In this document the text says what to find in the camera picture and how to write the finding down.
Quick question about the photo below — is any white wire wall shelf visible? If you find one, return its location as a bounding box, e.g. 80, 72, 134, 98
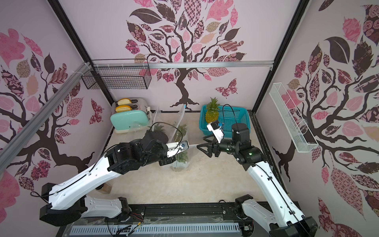
269, 83, 319, 153

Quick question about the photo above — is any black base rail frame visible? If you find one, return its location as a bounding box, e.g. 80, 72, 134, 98
57, 200, 269, 237

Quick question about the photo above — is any toast slice front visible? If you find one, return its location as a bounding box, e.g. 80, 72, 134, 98
115, 105, 132, 113

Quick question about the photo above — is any rear left zip bag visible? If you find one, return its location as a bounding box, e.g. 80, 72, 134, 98
150, 107, 166, 134

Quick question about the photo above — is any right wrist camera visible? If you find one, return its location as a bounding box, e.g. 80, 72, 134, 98
207, 120, 224, 143

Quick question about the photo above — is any aluminium rail left wall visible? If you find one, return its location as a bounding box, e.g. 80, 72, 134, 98
1, 62, 89, 173

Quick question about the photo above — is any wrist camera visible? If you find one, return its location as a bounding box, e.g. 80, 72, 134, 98
207, 120, 224, 143
166, 141, 190, 158

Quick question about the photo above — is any aluminium rail back wall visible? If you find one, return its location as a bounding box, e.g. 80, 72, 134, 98
94, 61, 274, 69

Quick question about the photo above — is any aluminium rail wall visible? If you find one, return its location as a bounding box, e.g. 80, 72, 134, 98
1, 62, 89, 173
94, 61, 274, 69

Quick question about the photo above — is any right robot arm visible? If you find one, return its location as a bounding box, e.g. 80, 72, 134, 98
197, 121, 318, 237

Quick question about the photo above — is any rear middle zip bag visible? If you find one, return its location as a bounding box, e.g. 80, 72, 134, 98
169, 105, 189, 142

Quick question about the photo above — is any teal plastic basket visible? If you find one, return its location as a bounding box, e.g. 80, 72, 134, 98
199, 105, 251, 138

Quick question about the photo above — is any white slotted cable duct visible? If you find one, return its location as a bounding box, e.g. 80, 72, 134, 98
68, 223, 240, 237

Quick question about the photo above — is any spice jar left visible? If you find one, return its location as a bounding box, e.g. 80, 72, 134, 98
96, 183, 112, 194

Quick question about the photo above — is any pineapple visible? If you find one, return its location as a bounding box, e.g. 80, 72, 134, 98
176, 151, 189, 163
205, 97, 220, 123

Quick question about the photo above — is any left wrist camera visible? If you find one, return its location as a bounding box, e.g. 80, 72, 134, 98
166, 141, 190, 158

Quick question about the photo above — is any toast slice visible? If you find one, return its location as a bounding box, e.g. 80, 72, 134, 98
115, 105, 132, 113
117, 98, 132, 106

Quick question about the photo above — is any black wire wall basket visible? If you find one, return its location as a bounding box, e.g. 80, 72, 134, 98
81, 60, 152, 90

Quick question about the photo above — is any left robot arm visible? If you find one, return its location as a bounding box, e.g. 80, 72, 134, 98
39, 130, 189, 227

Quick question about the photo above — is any mint green toaster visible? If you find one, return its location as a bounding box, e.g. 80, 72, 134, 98
110, 98, 152, 133

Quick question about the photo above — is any toast slice rear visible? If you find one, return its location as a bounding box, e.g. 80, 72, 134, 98
117, 98, 132, 106

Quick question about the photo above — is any clear zip bag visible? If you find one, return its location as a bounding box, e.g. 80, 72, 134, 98
170, 144, 198, 172

